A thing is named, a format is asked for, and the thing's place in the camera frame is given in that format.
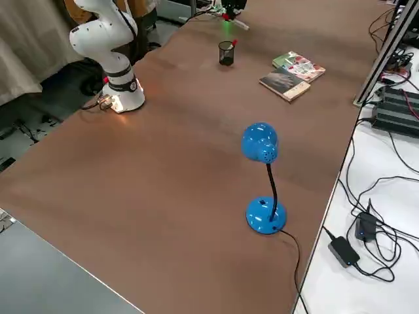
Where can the black mesh pen holder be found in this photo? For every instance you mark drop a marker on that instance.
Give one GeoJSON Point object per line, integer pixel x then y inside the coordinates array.
{"type": "Point", "coordinates": [226, 54]}

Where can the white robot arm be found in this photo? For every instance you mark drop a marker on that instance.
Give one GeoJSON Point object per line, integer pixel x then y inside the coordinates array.
{"type": "Point", "coordinates": [111, 42]}

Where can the beige curtain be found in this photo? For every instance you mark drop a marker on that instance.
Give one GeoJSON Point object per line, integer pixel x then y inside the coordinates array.
{"type": "Point", "coordinates": [32, 42]}

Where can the colourful green cover book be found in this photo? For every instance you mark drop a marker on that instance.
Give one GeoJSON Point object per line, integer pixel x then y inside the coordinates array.
{"type": "Point", "coordinates": [299, 67]}

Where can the aluminium post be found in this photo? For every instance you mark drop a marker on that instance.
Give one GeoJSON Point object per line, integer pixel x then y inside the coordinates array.
{"type": "Point", "coordinates": [386, 49]}

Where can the black finned power supply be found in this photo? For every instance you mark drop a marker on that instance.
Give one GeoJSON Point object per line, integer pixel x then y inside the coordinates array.
{"type": "Point", "coordinates": [396, 111]}

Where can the person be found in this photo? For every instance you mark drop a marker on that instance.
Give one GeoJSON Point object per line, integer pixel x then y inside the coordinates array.
{"type": "Point", "coordinates": [144, 32]}

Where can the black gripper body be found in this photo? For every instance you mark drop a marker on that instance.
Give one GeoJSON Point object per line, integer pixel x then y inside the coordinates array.
{"type": "Point", "coordinates": [234, 6]}

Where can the dark book with hands cover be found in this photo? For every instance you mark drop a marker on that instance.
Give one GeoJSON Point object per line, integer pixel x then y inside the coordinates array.
{"type": "Point", "coordinates": [283, 81]}

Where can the red capped whiteboard marker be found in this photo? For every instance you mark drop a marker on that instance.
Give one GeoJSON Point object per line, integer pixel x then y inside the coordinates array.
{"type": "Point", "coordinates": [234, 42]}
{"type": "Point", "coordinates": [241, 25]}

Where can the blue desk lamp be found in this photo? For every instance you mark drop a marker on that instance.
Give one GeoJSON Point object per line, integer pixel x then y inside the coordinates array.
{"type": "Point", "coordinates": [260, 144]}

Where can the grey side table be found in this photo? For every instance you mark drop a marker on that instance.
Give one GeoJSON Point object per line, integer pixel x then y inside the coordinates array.
{"type": "Point", "coordinates": [49, 278]}

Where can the black power adapter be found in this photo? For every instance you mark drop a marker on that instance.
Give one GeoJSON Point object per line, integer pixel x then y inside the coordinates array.
{"type": "Point", "coordinates": [366, 227]}
{"type": "Point", "coordinates": [343, 251]}

